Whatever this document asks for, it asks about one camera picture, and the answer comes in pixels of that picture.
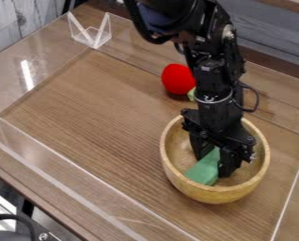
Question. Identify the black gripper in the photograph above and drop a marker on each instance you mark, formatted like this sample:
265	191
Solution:
215	126

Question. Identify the clear acrylic corner bracket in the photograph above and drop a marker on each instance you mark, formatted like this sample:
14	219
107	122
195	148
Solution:
89	36

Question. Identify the black device with logo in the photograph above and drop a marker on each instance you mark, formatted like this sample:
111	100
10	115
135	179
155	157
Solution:
48	229

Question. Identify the clear acrylic enclosure wall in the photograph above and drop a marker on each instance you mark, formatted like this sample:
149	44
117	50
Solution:
82	112

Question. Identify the green rectangular block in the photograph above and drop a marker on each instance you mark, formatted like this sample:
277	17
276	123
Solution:
204	171

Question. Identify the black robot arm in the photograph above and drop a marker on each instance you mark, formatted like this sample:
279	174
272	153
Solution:
199	28

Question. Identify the brown wooden bowl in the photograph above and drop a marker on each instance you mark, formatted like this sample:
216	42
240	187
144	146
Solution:
180	167

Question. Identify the red toy strawberry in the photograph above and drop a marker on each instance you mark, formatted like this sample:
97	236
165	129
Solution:
177	80

